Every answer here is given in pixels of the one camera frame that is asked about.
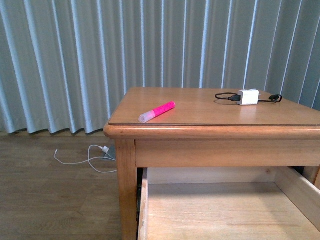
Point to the pink marker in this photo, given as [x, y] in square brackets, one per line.
[145, 117]

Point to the wooden drawer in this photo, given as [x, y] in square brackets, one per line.
[228, 203]

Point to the grey floor outlet box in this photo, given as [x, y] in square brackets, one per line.
[109, 152]

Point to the wooden nightstand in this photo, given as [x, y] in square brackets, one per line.
[203, 132]

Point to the white charger adapter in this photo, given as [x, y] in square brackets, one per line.
[248, 97]

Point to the grey vertical blinds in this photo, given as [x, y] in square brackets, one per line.
[66, 64]

